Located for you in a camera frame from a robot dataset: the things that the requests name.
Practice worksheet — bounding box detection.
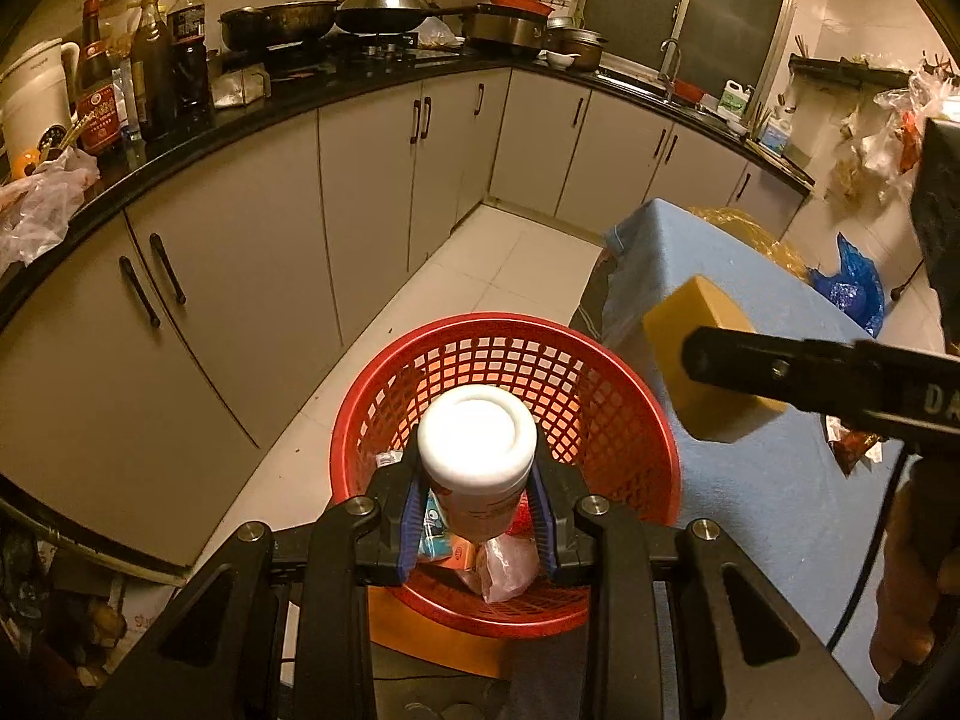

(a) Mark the teal tissue pack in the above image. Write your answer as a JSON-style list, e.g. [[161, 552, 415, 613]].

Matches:
[[418, 491, 452, 562]]

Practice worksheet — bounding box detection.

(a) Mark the dark brown snack bag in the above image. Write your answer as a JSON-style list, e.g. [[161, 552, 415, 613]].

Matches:
[[823, 416, 884, 476]]

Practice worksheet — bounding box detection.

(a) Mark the orange cardboard box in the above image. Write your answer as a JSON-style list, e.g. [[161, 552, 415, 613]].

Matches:
[[438, 535, 480, 575]]

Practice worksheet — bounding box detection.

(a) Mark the white plastic bottle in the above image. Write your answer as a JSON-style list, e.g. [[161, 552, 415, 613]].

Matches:
[[416, 383, 539, 544]]

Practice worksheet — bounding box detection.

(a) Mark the yellow plastic tub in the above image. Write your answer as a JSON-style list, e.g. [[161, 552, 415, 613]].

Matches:
[[643, 275, 788, 444]]

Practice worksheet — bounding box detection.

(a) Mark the clear plastic bag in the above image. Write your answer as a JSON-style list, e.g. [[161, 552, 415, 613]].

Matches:
[[457, 535, 540, 605]]

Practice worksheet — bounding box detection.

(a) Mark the kitchen faucet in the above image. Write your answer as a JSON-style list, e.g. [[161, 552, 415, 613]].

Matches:
[[659, 37, 682, 103]]

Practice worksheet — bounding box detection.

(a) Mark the person's right hand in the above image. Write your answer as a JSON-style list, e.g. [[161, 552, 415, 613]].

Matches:
[[869, 458, 958, 683]]

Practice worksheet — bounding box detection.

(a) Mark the blue plastic bag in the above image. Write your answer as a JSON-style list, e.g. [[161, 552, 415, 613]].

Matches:
[[809, 232, 887, 340]]

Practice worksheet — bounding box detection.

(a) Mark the red plastic basket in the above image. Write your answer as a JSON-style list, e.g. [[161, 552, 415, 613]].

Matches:
[[331, 312, 680, 639]]

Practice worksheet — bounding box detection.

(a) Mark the blue table cloth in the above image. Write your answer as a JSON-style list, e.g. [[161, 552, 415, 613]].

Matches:
[[509, 196, 913, 720]]

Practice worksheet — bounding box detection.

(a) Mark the yellow plastic bag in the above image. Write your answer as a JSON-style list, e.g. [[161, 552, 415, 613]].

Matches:
[[690, 208, 811, 283]]

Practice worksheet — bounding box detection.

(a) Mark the white detergent jug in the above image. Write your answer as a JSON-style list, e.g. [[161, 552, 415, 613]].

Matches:
[[718, 80, 754, 122]]

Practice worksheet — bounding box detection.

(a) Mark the black frying pan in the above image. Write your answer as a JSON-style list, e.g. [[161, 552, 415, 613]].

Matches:
[[220, 0, 347, 52]]

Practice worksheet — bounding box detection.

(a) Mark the black wok with lid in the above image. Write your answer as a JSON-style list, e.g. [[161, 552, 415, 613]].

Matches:
[[335, 0, 478, 34]]

